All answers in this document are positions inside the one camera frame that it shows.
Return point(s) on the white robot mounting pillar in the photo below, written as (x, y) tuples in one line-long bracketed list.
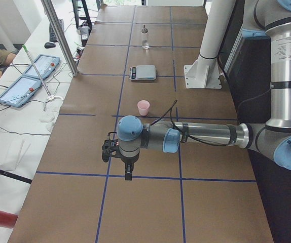
[(204, 72)]

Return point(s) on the black keyboard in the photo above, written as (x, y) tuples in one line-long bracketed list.
[(52, 35)]

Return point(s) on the aluminium frame post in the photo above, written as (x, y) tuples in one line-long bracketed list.
[(52, 16)]

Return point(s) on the blue teach pendant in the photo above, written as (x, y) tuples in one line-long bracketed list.
[(45, 64), (19, 93)]

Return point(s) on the pink plastic cup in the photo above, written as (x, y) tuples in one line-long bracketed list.
[(143, 107)]

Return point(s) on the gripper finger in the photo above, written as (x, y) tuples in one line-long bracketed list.
[(126, 172), (130, 172)]

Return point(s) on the grey digital kitchen scale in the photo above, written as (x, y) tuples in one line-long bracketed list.
[(142, 72)]

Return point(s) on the upper blue teach pendant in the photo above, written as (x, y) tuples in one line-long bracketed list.
[(45, 64)]

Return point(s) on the black computer mouse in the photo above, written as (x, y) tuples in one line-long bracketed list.
[(49, 45)]

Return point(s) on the lower blue teach pendant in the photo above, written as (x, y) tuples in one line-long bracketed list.
[(19, 93)]

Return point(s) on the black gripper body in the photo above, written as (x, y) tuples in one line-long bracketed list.
[(128, 161)]

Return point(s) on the metal rod green tip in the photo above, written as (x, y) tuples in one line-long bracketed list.
[(50, 96)]

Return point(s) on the clear glass sauce bottle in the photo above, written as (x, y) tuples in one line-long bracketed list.
[(144, 37)]

